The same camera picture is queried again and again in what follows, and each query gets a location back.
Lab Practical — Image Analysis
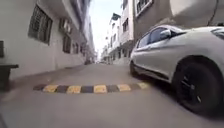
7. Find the yellow and black speed bump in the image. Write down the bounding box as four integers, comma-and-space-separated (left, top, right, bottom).
32, 81, 153, 95

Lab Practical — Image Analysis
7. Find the row of white buildings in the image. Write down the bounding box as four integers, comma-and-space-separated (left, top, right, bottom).
99, 0, 136, 66

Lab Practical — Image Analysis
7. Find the white car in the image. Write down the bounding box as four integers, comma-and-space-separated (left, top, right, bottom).
128, 24, 224, 118

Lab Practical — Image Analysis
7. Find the grey asphalt road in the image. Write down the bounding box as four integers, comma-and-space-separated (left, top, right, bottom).
0, 63, 224, 128

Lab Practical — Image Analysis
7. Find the beige and brown building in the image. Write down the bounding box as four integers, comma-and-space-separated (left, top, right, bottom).
132, 0, 224, 44

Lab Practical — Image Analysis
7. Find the white building with barred windows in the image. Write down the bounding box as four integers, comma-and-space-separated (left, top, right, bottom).
0, 0, 98, 81

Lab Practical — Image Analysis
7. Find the dark bench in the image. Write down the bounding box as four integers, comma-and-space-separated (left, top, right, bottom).
0, 63, 20, 93

